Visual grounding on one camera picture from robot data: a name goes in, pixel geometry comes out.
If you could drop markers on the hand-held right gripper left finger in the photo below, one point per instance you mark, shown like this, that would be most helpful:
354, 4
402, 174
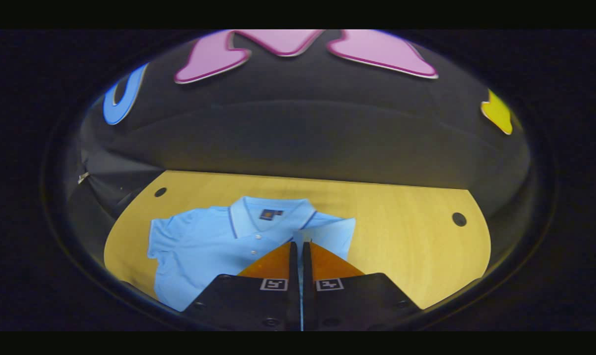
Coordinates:
258, 301

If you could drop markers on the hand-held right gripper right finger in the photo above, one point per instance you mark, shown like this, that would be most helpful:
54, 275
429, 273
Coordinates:
347, 301

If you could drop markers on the light blue T-shirt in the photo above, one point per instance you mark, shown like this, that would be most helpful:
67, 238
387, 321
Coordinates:
204, 246

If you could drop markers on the black backdrop cloth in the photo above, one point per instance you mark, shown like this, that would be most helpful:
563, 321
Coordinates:
303, 138

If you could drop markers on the small metal cloth clip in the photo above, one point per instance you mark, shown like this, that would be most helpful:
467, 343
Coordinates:
83, 177

